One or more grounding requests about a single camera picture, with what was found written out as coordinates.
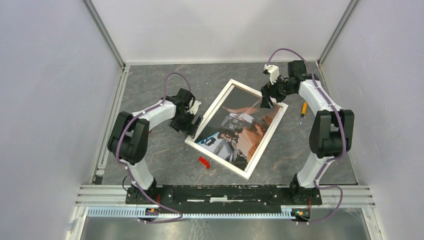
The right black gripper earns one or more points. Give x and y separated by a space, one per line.
273 91

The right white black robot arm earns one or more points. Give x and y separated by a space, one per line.
332 129

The slotted cable duct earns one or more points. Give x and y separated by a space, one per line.
145 213

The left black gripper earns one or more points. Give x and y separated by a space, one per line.
189 128

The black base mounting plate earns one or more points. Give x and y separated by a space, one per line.
224 199

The white wooden picture frame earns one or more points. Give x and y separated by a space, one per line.
258 145

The orange handle screwdriver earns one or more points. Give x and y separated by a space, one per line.
303 112

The aluminium rail frame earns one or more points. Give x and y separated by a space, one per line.
344 197

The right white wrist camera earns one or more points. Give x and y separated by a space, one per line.
272 71

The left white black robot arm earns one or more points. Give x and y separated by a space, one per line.
128 141

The red toy brick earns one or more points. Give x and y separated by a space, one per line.
204 163

